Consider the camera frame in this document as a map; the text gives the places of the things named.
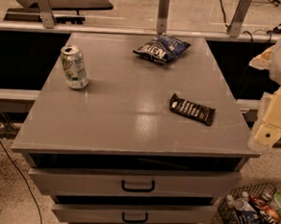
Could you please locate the green white 7up can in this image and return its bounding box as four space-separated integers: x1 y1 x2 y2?
61 45 89 89

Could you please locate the black cable behind rail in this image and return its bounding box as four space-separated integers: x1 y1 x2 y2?
212 0 281 103

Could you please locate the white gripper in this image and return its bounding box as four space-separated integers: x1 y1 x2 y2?
247 46 281 154

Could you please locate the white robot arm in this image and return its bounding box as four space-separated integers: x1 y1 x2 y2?
247 37 281 153

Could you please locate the black wire basket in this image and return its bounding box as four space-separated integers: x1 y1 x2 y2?
217 183 276 224

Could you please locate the left metal rail bracket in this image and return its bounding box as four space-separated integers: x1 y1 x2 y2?
37 0 55 29

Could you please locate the black candy bar wrapper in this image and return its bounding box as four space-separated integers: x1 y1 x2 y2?
169 94 216 127

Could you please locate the clear plastic water bottle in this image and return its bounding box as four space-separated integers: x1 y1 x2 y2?
234 191 254 212

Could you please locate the grey drawer cabinet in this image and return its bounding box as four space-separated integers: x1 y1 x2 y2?
5 24 269 224

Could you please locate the blue snack bag in basket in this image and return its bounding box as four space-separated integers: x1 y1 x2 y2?
236 211 263 224

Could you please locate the red snack bag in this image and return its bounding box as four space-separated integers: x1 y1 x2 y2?
249 195 280 222

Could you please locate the black background table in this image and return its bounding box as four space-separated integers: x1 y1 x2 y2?
3 0 114 24

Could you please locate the metal rail bracket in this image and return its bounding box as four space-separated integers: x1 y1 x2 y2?
156 0 169 35
37 0 55 29
227 0 251 37

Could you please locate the blue chip bag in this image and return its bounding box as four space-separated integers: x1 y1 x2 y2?
133 34 191 65

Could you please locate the right metal rail bracket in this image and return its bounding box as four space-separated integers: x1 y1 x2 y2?
227 0 251 37

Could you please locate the top grey drawer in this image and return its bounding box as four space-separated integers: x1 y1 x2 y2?
27 157 243 210

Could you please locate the black floor cable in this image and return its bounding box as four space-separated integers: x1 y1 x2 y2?
0 100 53 224

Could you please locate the middle grey drawer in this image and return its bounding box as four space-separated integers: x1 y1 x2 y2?
52 204 217 224

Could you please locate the middle metal rail bracket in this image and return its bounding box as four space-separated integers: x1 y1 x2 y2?
156 0 169 35

